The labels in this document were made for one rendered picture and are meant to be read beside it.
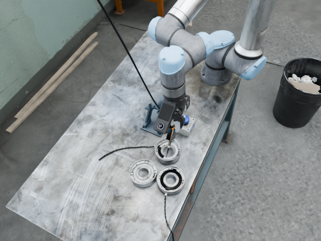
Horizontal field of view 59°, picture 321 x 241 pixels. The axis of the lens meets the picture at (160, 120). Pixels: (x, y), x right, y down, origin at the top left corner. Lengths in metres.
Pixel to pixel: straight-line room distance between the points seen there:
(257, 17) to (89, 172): 0.85
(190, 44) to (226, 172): 1.31
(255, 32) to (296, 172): 1.24
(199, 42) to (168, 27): 0.12
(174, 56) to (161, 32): 0.15
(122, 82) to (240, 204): 1.09
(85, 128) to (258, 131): 1.37
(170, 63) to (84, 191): 0.61
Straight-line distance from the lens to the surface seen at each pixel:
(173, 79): 0.82
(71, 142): 1.27
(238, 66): 1.21
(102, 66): 2.75
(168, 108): 0.92
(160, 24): 0.94
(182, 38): 0.88
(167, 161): 1.10
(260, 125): 2.28
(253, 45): 1.17
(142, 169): 1.11
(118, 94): 1.37
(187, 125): 1.17
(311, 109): 2.15
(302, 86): 2.14
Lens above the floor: 1.81
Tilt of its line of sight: 54 degrees down
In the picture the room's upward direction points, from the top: 7 degrees counter-clockwise
